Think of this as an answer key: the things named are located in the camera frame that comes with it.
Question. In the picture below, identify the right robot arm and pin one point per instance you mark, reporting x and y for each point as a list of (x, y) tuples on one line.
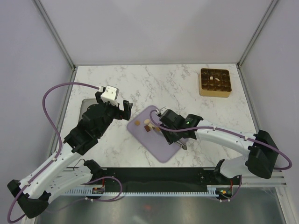
[(257, 155)]

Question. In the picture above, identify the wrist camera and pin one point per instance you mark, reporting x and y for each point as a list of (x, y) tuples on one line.
[(109, 94), (160, 111)]

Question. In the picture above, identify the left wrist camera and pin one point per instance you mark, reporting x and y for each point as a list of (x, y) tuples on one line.
[(109, 94)]

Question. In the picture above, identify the metal tongs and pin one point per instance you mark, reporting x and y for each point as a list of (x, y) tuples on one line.
[(179, 142)]

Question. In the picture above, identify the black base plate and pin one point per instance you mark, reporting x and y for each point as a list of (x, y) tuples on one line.
[(165, 179)]

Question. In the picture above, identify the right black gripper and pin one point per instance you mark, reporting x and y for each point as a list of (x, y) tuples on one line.
[(170, 139)]

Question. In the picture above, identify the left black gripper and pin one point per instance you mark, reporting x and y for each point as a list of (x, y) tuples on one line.
[(121, 114)]

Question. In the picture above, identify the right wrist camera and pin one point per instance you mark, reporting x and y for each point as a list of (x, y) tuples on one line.
[(160, 111)]

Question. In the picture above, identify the aluminium rail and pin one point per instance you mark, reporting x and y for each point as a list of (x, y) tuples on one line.
[(277, 180)]

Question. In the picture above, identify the lavender tray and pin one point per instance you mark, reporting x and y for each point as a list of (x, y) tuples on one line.
[(154, 143)]

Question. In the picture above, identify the right aluminium frame post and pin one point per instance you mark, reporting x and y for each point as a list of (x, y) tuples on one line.
[(266, 16)]

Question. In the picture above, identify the aluminium frame post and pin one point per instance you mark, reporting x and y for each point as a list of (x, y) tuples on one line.
[(266, 16), (53, 31)]

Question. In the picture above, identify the gold chocolate box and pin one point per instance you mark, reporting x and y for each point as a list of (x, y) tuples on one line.
[(208, 88)]

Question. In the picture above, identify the brown rectangular chocolate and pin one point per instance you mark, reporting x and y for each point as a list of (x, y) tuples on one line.
[(147, 128)]

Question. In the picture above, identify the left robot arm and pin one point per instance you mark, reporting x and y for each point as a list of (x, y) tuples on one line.
[(36, 191)]

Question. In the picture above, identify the left aluminium frame post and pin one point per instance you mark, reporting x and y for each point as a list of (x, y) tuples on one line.
[(53, 31)]

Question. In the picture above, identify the white cable duct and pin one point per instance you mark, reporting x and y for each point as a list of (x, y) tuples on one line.
[(209, 191)]

